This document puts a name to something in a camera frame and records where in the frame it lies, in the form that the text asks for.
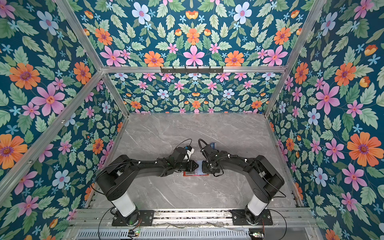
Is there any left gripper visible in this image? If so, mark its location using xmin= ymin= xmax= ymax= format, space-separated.
xmin=175 ymin=159 xmax=201 ymax=172

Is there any red leather card holder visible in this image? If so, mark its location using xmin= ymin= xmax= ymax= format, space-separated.
xmin=183 ymin=169 xmax=209 ymax=177

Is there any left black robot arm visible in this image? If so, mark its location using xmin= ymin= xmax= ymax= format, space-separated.
xmin=96 ymin=154 xmax=199 ymax=226

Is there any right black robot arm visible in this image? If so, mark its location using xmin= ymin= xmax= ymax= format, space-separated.
xmin=202 ymin=152 xmax=285 ymax=225

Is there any white vent grille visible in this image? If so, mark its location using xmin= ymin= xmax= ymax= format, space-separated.
xmin=76 ymin=229 xmax=251 ymax=240

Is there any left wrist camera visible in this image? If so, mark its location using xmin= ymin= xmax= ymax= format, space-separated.
xmin=173 ymin=146 xmax=195 ymax=163

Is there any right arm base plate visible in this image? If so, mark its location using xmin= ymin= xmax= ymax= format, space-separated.
xmin=230 ymin=209 xmax=273 ymax=226

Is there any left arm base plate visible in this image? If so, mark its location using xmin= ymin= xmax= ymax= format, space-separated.
xmin=112 ymin=210 xmax=155 ymax=227

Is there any metal hook rail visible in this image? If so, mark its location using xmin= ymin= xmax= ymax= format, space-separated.
xmin=160 ymin=67 xmax=224 ymax=74

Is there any aluminium front rail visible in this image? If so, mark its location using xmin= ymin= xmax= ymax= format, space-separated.
xmin=69 ymin=208 xmax=318 ymax=230

